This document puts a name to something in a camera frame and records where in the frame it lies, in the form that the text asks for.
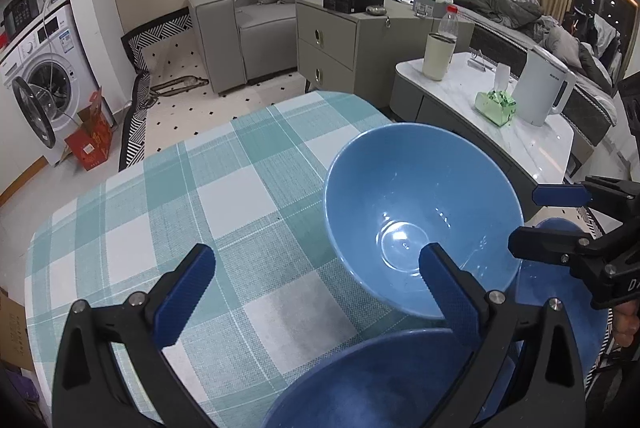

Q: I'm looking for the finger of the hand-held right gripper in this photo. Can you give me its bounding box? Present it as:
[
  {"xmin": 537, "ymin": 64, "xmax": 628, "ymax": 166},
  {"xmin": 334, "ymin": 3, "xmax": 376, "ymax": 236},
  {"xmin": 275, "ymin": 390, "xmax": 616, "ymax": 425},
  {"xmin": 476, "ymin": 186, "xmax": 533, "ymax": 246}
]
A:
[
  {"xmin": 531, "ymin": 175, "xmax": 640, "ymax": 224},
  {"xmin": 507, "ymin": 225, "xmax": 626, "ymax": 279}
]

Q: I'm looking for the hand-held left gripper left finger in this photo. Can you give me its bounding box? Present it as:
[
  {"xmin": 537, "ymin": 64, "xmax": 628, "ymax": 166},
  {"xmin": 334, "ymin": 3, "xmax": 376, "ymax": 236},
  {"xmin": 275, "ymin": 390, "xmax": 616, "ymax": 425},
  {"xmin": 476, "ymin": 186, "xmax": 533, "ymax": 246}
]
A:
[{"xmin": 50, "ymin": 243, "xmax": 217, "ymax": 428}]

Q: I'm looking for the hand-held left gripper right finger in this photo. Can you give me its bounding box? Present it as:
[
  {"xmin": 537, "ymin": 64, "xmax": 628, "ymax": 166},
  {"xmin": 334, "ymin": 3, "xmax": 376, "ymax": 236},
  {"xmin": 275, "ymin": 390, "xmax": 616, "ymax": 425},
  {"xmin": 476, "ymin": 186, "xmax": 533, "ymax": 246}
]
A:
[{"xmin": 419, "ymin": 242, "xmax": 586, "ymax": 428}]

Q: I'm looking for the light blue bowl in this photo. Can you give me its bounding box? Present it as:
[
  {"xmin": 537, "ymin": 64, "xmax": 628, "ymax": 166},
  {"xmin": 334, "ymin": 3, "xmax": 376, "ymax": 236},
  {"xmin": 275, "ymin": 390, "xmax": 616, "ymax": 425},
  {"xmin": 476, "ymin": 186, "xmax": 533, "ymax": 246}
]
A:
[{"xmin": 324, "ymin": 122, "xmax": 525, "ymax": 320}]

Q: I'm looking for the person's right forearm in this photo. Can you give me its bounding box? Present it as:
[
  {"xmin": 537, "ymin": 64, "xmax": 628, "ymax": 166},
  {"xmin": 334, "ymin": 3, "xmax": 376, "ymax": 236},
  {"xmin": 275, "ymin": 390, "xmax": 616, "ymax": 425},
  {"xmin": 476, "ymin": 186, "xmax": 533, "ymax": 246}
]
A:
[{"xmin": 585, "ymin": 343, "xmax": 640, "ymax": 428}]

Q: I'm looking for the person's right hand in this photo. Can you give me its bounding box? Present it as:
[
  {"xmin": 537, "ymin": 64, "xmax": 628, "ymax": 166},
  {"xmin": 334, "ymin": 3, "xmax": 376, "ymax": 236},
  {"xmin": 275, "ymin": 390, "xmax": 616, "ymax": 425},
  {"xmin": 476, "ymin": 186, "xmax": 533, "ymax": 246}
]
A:
[{"xmin": 611, "ymin": 305, "xmax": 640, "ymax": 349}]

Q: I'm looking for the round patterned floor rug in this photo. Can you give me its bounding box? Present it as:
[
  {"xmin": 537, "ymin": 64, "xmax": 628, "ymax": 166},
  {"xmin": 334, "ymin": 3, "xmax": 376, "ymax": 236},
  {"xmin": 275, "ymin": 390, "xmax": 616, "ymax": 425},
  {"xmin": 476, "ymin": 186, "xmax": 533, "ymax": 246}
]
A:
[{"xmin": 582, "ymin": 208, "xmax": 623, "ymax": 239}]

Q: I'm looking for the green tissue pack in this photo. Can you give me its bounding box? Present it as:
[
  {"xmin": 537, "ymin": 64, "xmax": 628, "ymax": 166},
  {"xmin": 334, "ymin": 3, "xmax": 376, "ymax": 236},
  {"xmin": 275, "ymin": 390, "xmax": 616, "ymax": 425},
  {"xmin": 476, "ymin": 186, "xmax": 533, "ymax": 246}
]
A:
[{"xmin": 474, "ymin": 63, "xmax": 517, "ymax": 128}]

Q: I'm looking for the teal checked tablecloth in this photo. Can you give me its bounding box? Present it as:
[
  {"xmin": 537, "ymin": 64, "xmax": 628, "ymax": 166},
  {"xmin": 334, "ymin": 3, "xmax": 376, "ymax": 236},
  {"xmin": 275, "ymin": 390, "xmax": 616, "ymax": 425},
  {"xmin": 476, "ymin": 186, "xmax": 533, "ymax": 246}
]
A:
[{"xmin": 25, "ymin": 90, "xmax": 526, "ymax": 428}]

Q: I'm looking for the white electric kettle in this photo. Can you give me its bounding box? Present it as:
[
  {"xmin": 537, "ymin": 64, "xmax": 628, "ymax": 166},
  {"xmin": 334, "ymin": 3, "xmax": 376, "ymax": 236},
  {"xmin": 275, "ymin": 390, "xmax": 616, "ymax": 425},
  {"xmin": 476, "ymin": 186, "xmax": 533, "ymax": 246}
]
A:
[{"xmin": 514, "ymin": 45, "xmax": 578, "ymax": 127}]

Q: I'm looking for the white marble coffee table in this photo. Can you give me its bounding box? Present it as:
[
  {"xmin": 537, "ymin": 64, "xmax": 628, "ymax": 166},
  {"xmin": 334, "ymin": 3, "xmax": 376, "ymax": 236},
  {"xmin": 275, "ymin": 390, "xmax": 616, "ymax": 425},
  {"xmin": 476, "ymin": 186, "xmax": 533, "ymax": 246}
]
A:
[{"xmin": 390, "ymin": 52, "xmax": 576, "ymax": 209}]

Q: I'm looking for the brown cardboard box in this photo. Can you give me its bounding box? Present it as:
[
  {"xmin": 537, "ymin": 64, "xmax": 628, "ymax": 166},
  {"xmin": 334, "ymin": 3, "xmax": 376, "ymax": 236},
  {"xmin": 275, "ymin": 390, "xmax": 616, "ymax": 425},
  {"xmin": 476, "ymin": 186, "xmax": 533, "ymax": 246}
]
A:
[{"xmin": 0, "ymin": 290, "xmax": 36, "ymax": 376}]

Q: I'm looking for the cream tumbler cup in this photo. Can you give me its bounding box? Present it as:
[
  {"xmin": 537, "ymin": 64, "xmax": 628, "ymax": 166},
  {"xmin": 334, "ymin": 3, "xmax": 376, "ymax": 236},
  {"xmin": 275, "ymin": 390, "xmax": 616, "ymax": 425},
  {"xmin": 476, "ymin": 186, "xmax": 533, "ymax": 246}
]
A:
[{"xmin": 422, "ymin": 33, "xmax": 457, "ymax": 81}]

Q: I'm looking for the red cardboard box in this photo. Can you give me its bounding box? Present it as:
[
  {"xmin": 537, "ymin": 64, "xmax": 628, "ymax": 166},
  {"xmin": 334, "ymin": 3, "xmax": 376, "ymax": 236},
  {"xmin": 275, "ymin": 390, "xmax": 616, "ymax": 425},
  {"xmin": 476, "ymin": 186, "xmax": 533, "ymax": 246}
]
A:
[{"xmin": 64, "ymin": 85, "xmax": 113, "ymax": 171}]

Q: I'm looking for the black white patterned rug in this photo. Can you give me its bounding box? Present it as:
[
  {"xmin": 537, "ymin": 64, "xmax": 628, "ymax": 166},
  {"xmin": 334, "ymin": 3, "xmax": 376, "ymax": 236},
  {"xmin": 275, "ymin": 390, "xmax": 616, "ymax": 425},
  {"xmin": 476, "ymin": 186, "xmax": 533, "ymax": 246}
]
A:
[{"xmin": 117, "ymin": 10, "xmax": 311, "ymax": 174}]

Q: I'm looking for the dark window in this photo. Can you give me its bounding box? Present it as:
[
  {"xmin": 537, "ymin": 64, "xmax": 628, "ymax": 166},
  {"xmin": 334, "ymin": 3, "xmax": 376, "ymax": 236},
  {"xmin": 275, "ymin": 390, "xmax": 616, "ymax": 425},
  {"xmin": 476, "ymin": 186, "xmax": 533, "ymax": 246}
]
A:
[{"xmin": 575, "ymin": 0, "xmax": 640, "ymax": 54}]

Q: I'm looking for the bed with piled clothes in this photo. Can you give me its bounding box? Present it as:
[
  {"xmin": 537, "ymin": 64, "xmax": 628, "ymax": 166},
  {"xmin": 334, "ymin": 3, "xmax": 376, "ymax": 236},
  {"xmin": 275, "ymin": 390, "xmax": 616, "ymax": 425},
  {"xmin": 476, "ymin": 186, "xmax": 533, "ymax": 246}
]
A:
[{"xmin": 442, "ymin": 0, "xmax": 626, "ymax": 146}]

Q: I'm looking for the clear plastic bottle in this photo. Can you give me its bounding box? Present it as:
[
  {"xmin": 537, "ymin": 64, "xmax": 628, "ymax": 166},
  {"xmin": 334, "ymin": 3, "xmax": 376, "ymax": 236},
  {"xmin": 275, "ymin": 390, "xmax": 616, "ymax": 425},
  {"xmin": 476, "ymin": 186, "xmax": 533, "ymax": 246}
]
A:
[{"xmin": 437, "ymin": 4, "xmax": 461, "ymax": 44}]

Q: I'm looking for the grey sofa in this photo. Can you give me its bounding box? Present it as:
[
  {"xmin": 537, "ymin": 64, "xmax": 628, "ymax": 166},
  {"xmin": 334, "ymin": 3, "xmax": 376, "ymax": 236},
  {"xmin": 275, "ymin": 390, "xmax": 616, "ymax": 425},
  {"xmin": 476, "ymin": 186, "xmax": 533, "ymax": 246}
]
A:
[{"xmin": 187, "ymin": 0, "xmax": 473, "ymax": 96}]

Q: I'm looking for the grey bedside cabinet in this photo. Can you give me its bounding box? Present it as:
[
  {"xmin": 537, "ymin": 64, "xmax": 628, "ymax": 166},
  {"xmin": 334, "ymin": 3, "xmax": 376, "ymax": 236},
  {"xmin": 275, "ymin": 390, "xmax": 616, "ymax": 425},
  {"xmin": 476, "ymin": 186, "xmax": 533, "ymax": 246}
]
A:
[{"xmin": 295, "ymin": 0, "xmax": 476, "ymax": 96}]

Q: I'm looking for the white washing machine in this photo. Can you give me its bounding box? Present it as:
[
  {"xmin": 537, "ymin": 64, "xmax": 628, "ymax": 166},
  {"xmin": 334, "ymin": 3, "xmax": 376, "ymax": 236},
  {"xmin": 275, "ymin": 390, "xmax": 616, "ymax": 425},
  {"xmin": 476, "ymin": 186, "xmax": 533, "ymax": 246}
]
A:
[{"xmin": 0, "ymin": 0, "xmax": 98, "ymax": 149}]

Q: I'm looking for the black pressure cooker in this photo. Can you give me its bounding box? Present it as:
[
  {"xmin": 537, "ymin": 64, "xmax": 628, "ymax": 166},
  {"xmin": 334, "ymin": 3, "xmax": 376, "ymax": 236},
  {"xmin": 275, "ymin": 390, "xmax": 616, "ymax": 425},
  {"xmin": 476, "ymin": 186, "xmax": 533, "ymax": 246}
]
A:
[{"xmin": 2, "ymin": 0, "xmax": 41, "ymax": 26}]

